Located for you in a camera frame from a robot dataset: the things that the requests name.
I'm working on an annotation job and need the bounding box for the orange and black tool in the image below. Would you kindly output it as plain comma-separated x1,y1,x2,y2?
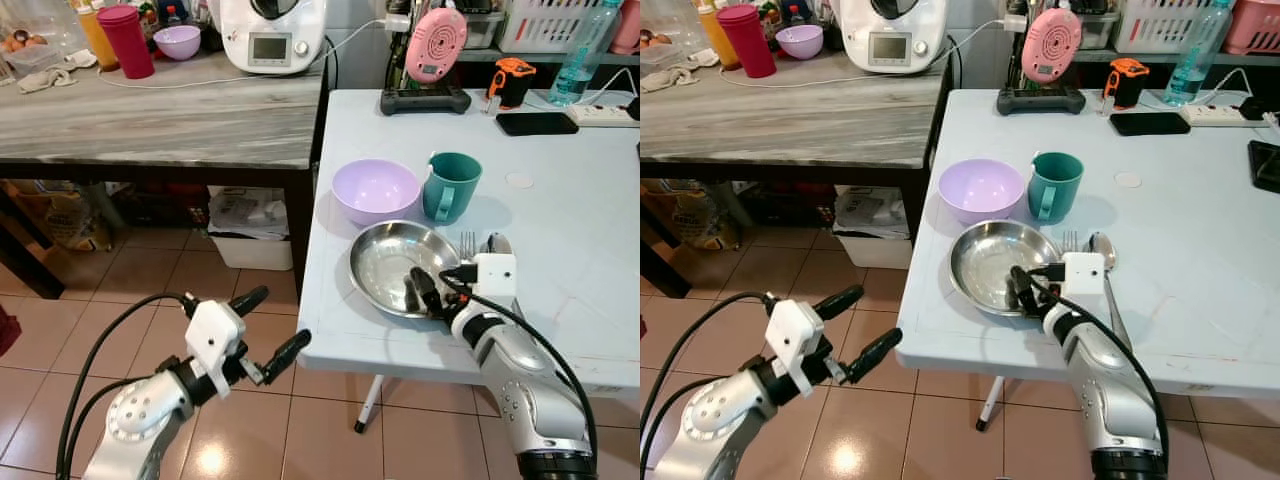
487,57,537,110
1107,57,1152,110

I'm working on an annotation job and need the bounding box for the beige rag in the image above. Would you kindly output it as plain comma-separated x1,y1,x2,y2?
17,50,100,95
644,62,717,95

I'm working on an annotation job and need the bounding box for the clear container with eggs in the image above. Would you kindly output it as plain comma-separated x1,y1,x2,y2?
0,24,73,78
640,28,693,73

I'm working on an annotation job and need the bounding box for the teal mug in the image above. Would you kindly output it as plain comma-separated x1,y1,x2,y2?
421,151,484,226
1027,151,1086,225

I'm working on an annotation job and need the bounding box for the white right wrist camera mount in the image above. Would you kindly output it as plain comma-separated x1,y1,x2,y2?
1062,252,1108,297
472,253,519,302

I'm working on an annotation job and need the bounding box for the black tablet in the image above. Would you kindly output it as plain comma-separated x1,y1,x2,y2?
1247,140,1280,197

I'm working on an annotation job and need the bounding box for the clear plastic water bottle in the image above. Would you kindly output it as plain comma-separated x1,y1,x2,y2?
547,0,624,107
1162,0,1234,107

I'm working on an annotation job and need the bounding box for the white storage bin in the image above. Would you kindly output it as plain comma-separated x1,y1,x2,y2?
832,185,914,270
207,185,295,272

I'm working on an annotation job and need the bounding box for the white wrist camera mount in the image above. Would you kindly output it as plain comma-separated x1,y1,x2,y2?
185,299,249,397
472,253,519,302
765,298,828,397
1062,252,1108,297

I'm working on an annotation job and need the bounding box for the black device base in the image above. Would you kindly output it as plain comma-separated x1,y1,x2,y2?
996,84,1088,117
380,84,473,117

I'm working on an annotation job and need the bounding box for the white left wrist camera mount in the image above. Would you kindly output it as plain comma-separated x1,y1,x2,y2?
765,298,828,397
185,299,249,397

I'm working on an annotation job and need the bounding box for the printed yellow sack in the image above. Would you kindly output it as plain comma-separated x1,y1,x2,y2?
640,180,733,253
0,180,113,253

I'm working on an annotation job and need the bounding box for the orange bottle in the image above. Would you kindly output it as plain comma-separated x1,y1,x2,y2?
77,2,120,72
696,2,737,70

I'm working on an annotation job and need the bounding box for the black smartphone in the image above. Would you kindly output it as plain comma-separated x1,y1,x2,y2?
1109,112,1192,138
495,111,581,138

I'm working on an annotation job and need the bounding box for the pink round device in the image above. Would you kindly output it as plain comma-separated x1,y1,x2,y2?
1019,5,1084,85
404,5,470,85

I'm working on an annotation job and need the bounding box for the white power strip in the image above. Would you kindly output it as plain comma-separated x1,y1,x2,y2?
1179,99,1273,129
564,99,641,129

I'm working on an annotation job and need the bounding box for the white plastic basket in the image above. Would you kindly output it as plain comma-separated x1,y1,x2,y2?
496,0,614,54
1114,0,1232,54

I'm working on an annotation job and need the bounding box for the pale blue folding table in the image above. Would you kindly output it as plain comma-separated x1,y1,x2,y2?
296,88,641,435
895,88,1280,434

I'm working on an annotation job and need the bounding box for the large lilac bowl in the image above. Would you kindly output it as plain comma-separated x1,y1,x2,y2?
938,158,1028,228
332,158,423,229

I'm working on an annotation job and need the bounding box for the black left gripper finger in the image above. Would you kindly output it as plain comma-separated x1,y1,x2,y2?
812,285,865,322
228,286,271,320
845,328,904,387
262,329,313,387

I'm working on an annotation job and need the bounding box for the white kitchen appliance with display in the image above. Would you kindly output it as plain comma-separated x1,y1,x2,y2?
838,0,950,74
218,0,329,77

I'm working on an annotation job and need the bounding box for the dark wooden marble-top table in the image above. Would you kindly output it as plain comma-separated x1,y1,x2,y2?
640,50,953,301
0,50,333,301

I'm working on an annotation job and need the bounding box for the pink plastic basket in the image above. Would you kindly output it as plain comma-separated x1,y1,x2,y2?
611,0,641,54
1222,0,1280,57

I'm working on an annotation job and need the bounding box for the round steel plate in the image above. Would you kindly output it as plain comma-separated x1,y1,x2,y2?
349,220,464,320
949,220,1065,319

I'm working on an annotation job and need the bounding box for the small lilac bowl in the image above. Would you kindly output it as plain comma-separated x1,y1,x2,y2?
775,25,826,62
153,25,203,62

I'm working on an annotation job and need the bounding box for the red plastic tumbler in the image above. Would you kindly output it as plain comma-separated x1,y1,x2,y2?
96,4,157,81
716,3,779,80

